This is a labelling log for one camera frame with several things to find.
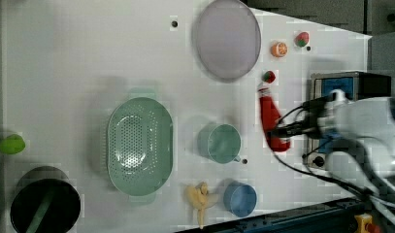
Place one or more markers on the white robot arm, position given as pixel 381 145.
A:
pixel 361 138

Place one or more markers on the red plush ketchup bottle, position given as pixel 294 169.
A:
pixel 269 115

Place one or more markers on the green mug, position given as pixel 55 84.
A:
pixel 220 143

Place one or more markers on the red plush strawberry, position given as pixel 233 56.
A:
pixel 269 77

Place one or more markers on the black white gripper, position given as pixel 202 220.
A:
pixel 315 109

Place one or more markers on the pink green strawberry toy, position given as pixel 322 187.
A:
pixel 302 39

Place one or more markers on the black round pot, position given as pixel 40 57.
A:
pixel 45 202

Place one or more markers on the peeled banana toy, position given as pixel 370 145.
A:
pixel 200 199

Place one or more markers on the blue cup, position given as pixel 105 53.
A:
pixel 239 199

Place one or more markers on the silver toaster oven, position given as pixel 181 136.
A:
pixel 349 87

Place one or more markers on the grey round plate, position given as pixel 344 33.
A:
pixel 227 38

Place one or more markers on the green lime toy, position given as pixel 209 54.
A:
pixel 12 145

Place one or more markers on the orange slice toy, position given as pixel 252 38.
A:
pixel 279 49

